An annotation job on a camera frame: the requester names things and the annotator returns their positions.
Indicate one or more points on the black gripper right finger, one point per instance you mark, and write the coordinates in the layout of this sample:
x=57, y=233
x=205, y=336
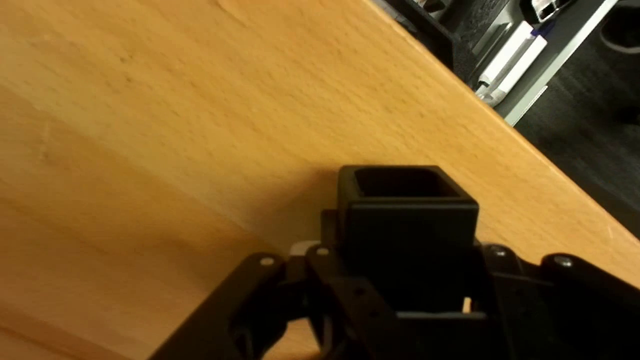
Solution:
x=572, y=313

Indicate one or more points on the black square cup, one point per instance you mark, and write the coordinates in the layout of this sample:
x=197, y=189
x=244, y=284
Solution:
x=407, y=233

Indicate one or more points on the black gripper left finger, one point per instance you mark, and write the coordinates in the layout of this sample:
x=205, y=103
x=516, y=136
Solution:
x=266, y=313

